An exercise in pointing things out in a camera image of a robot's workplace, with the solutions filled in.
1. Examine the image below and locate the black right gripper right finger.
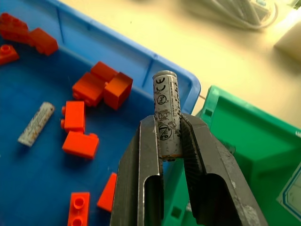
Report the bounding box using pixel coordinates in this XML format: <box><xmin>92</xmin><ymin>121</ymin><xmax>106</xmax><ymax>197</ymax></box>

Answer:
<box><xmin>180</xmin><ymin>113</ymin><xmax>269</xmax><ymax>226</ymax></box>

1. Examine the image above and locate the white cable bundle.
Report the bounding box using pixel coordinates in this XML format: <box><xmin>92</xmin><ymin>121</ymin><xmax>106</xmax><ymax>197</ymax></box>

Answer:
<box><xmin>183</xmin><ymin>0</ymin><xmax>279</xmax><ymax>31</ymax></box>

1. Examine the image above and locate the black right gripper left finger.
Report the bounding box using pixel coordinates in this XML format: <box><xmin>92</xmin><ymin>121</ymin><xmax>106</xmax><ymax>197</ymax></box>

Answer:
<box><xmin>110</xmin><ymin>115</ymin><xmax>165</xmax><ymax>226</ymax></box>

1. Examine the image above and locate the white box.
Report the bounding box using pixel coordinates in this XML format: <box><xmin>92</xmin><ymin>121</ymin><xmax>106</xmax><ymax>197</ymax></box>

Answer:
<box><xmin>274</xmin><ymin>9</ymin><xmax>301</xmax><ymax>62</ymax></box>

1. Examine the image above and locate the flat red studded brick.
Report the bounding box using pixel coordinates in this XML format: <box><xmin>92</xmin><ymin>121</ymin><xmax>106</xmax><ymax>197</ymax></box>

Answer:
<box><xmin>0</xmin><ymin>44</ymin><xmax>20</xmax><ymax>66</ymax></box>
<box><xmin>67</xmin><ymin>192</ymin><xmax>91</xmax><ymax>226</ymax></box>

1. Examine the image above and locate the hollow red toy brick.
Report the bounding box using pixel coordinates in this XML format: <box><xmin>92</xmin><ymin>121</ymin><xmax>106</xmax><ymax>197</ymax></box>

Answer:
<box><xmin>103</xmin><ymin>72</ymin><xmax>134</xmax><ymax>111</ymax></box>

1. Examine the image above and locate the red sloped toy brick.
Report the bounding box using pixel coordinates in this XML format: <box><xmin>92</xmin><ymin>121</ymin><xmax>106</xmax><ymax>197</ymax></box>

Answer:
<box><xmin>96</xmin><ymin>172</ymin><xmax>118</xmax><ymax>213</ymax></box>

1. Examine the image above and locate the green plastic bin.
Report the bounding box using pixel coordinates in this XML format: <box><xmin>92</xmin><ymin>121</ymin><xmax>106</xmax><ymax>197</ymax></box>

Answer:
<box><xmin>161</xmin><ymin>85</ymin><xmax>301</xmax><ymax>226</ymax></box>

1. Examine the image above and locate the blue plastic bin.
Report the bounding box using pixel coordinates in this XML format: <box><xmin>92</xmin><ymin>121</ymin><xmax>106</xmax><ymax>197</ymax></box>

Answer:
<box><xmin>0</xmin><ymin>0</ymin><xmax>202</xmax><ymax>226</ymax></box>

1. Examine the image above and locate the worn grey AA battery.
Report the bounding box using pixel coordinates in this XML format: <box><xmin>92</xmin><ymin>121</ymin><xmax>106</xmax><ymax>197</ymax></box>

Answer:
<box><xmin>152</xmin><ymin>70</ymin><xmax>183</xmax><ymax>161</ymax></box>
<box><xmin>17</xmin><ymin>101</ymin><xmax>56</xmax><ymax>147</ymax></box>

